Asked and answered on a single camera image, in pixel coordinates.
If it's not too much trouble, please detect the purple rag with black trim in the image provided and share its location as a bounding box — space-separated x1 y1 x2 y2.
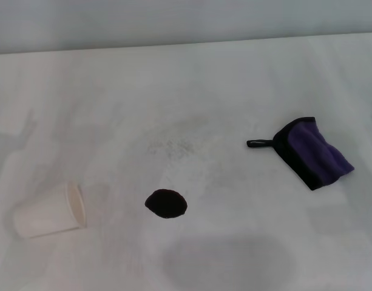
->
246 116 356 192

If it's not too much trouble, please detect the white paper cup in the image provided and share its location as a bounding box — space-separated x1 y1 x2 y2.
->
12 181 87 239

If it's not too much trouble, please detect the black water stain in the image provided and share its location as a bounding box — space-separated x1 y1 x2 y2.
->
144 189 189 219

